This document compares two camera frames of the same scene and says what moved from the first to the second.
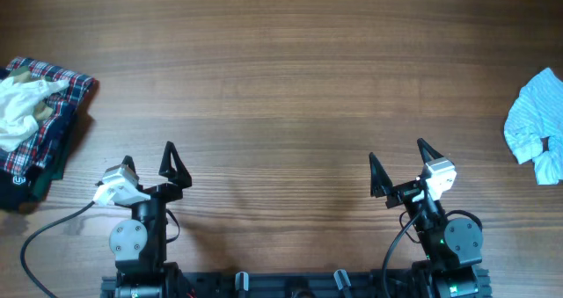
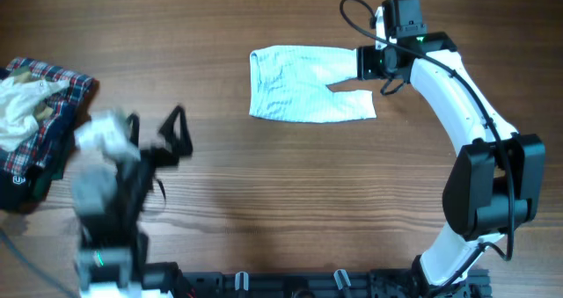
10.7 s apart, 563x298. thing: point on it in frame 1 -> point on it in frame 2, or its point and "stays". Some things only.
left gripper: x=170 y=192 -> x=167 y=133
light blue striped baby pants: x=534 y=126 -> x=292 y=83
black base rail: x=339 y=284 stays
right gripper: x=381 y=185 -> x=366 y=69
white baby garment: x=18 y=121 stays
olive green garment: x=19 y=74 stays
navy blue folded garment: x=17 y=185 stays
